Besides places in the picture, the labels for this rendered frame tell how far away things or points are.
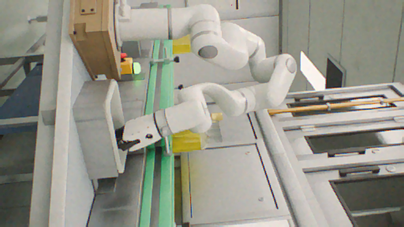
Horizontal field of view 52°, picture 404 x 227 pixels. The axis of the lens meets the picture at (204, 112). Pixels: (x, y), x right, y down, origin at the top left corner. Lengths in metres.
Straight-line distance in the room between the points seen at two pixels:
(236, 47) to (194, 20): 0.15
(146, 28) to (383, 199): 0.96
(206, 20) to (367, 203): 0.80
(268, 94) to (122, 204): 0.55
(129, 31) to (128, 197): 0.48
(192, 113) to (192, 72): 6.55
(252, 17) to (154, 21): 6.26
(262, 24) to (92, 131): 6.56
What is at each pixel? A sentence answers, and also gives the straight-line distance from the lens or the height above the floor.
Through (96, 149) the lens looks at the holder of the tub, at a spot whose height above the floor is 0.79.
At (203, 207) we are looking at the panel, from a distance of 1.40.
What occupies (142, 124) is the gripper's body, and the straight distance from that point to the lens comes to 1.16.
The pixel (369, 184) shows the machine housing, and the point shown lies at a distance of 1.61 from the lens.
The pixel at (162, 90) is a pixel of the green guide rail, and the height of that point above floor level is 0.94.
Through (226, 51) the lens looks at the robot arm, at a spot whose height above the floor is 1.17.
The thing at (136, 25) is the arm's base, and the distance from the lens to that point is 1.26.
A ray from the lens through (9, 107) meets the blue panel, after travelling 1.72.
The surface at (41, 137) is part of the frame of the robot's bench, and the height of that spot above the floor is 0.67.
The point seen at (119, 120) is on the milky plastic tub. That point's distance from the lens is 1.27.
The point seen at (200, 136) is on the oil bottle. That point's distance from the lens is 1.47.
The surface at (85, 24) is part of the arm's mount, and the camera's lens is 1.16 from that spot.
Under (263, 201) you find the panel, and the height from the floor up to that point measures 1.25.
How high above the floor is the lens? 1.05
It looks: 1 degrees up
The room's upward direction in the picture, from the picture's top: 84 degrees clockwise
